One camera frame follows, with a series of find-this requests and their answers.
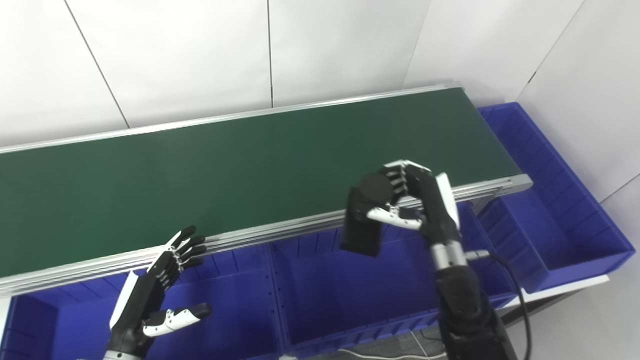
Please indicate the black cylinder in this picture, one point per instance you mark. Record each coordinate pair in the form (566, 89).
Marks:
(362, 225)

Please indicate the blue plastic bin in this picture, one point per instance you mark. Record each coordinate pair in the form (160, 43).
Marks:
(225, 310)
(350, 295)
(565, 230)

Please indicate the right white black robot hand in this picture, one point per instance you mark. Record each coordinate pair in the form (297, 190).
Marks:
(432, 205)

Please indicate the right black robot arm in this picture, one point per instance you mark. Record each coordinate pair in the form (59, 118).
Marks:
(465, 310)

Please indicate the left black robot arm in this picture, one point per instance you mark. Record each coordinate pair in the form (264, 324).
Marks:
(120, 356)

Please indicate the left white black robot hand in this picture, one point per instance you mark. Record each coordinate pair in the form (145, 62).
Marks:
(142, 295)

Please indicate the green conveyor belt aluminium frame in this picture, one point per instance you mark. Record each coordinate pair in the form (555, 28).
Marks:
(225, 175)

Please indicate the aluminium conveyor leg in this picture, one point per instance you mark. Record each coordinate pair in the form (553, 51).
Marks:
(482, 204)

